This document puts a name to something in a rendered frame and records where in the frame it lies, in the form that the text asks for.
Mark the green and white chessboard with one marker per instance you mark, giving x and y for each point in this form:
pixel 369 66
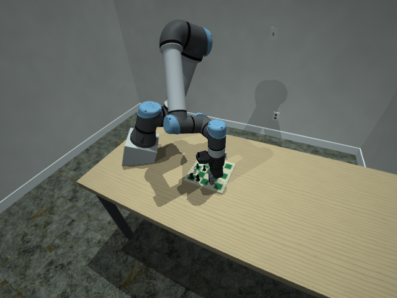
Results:
pixel 220 183

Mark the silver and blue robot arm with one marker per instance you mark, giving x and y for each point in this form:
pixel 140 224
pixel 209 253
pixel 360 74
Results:
pixel 197 42

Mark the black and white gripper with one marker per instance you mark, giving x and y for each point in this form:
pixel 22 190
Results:
pixel 216 161

